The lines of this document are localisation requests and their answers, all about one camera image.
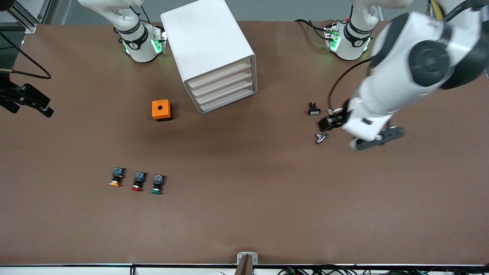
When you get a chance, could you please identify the orange push-button enclosure box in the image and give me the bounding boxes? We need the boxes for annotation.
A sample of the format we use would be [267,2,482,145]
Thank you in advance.
[152,99,172,122]

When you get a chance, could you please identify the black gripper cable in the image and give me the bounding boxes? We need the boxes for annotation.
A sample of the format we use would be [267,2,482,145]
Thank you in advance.
[328,57,377,115]
[0,32,52,81]

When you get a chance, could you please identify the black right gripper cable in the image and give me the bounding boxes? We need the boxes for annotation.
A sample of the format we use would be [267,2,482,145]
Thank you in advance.
[0,32,52,81]

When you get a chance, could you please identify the brown table mat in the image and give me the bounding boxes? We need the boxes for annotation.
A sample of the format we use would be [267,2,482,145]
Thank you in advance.
[0,20,489,266]

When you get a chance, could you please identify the grey bracket with brown post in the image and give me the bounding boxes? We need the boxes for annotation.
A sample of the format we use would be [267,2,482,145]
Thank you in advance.
[235,251,259,275]

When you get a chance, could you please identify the grey base connector box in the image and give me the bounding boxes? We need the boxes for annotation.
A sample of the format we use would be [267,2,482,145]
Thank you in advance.
[152,26,167,54]
[325,24,340,52]

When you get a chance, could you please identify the green mushroom push button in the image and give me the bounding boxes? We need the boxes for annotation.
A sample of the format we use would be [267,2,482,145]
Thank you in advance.
[151,174,165,195]

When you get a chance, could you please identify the red mushroom push button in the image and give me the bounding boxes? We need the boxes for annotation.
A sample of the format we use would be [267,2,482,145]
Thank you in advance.
[131,171,147,192]

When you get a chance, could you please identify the yellow mushroom push button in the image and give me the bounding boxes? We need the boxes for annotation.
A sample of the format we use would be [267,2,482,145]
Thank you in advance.
[109,167,126,188]

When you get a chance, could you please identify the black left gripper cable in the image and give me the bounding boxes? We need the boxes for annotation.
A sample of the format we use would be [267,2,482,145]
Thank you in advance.
[328,57,377,115]

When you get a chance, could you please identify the tangled cable bundle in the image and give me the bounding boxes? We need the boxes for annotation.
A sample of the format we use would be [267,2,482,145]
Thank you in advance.
[277,265,489,275]

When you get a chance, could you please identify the white plastic drawer cabinet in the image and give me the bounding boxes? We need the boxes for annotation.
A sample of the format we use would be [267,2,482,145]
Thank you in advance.
[160,0,257,115]

